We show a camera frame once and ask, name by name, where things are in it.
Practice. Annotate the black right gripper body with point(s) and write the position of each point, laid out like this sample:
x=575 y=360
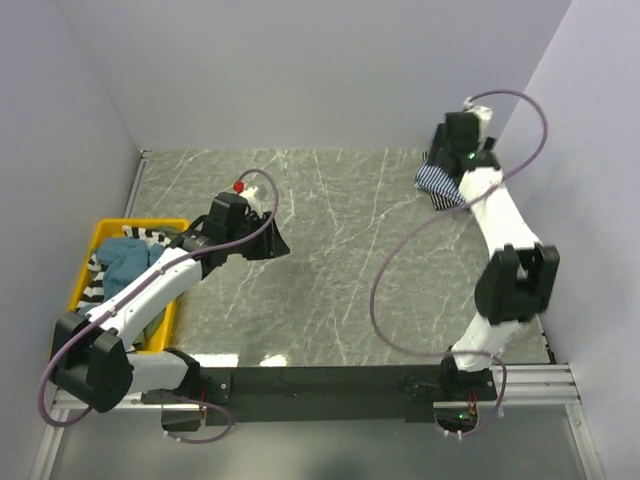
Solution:
x=438 y=145

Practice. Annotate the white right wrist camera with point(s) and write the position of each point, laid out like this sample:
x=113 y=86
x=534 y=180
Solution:
x=484 y=114

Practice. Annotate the black white striped tank top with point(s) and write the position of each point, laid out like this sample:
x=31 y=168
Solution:
x=440 y=203

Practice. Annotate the black base beam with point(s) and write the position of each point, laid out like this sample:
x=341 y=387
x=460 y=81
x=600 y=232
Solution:
x=224 y=396

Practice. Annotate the teal tank top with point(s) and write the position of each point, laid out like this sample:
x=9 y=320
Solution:
x=125 y=260

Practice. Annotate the blue white striped tank top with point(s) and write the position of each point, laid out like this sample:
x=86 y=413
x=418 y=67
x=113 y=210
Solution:
x=434 y=179

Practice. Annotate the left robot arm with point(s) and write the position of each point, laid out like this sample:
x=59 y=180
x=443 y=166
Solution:
x=90 y=356

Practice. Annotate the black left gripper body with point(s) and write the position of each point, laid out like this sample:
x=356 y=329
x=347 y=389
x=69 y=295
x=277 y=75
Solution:
x=260 y=247

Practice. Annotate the wide striped black white top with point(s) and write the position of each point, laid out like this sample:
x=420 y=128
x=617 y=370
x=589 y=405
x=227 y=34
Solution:
x=117 y=261

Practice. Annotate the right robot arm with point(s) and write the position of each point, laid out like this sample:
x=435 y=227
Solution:
x=517 y=282

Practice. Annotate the yellow plastic bin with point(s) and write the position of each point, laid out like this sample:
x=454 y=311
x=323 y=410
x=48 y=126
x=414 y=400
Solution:
x=85 y=280

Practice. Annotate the aluminium rail frame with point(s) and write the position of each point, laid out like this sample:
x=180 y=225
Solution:
x=538 y=432

